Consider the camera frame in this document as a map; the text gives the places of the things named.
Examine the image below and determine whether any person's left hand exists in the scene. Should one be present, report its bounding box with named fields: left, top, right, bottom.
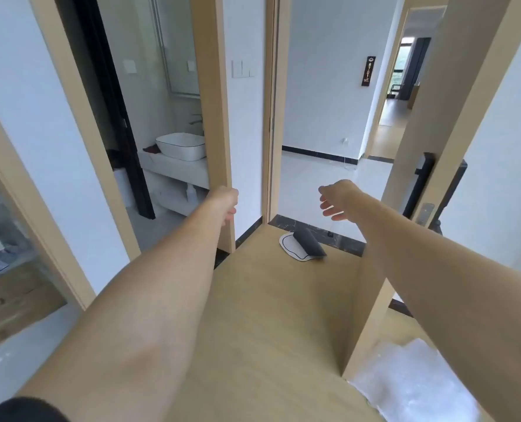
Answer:
left=207, top=186, right=239, bottom=227

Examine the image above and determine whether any person's right hand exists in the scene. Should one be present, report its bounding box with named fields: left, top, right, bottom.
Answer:
left=318, top=179, right=367, bottom=223

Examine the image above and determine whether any person's left forearm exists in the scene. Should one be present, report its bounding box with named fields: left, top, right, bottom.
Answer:
left=16, top=198, right=228, bottom=422

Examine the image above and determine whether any person's right forearm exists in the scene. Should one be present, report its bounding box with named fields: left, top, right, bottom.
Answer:
left=350, top=189, right=521, bottom=422

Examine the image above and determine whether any grey and white slipper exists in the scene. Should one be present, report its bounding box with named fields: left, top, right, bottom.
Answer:
left=279, top=227, right=327, bottom=263

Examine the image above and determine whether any white vanity counter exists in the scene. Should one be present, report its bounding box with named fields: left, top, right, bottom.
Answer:
left=136, top=150, right=211, bottom=190

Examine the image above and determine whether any white wash basin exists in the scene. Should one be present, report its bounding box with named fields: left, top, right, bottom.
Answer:
left=155, top=132, right=207, bottom=162

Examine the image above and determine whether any silver latch plate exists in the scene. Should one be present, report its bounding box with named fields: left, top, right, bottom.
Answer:
left=416, top=202, right=436, bottom=227

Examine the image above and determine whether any black sliding door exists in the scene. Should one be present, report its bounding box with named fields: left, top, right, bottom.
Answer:
left=53, top=0, right=156, bottom=221

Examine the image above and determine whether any dark curtain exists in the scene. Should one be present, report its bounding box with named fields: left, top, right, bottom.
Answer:
left=397, top=37, right=432, bottom=101

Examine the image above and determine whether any light wooden door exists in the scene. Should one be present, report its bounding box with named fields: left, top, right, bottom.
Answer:
left=340, top=0, right=521, bottom=381

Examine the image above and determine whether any white bubble wrap sheet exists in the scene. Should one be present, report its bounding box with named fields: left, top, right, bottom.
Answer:
left=347, top=338, right=483, bottom=422

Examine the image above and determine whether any brown cardboard box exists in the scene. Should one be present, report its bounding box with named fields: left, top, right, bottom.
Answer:
left=0, top=258, right=68, bottom=357

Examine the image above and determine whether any black sleeve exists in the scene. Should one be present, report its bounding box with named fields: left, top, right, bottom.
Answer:
left=0, top=396, right=70, bottom=422

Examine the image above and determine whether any white cable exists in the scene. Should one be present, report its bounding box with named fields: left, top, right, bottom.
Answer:
left=325, top=144, right=361, bottom=171

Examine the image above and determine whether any black door lock handle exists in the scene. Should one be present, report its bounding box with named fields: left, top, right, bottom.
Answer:
left=402, top=152, right=469, bottom=236

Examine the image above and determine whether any wooden bathroom door frame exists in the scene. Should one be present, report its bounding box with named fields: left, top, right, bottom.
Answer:
left=26, top=0, right=237, bottom=262

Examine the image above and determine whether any wooden room door frame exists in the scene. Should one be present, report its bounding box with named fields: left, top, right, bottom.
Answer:
left=261, top=0, right=292, bottom=225

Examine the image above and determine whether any wooden hallway door frame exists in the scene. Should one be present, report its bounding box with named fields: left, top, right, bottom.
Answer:
left=362, top=3, right=448, bottom=159

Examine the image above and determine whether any dark wall sign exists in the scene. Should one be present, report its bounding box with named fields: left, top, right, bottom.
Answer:
left=361, top=55, right=376, bottom=88

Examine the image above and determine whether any white light switch panel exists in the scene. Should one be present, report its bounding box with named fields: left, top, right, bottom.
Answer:
left=231, top=59, right=258, bottom=79

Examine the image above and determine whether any wall mirror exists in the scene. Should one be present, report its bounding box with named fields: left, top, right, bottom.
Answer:
left=150, top=0, right=201, bottom=99

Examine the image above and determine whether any wooden window frame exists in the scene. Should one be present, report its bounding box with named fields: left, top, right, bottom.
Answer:
left=0, top=85, right=97, bottom=312

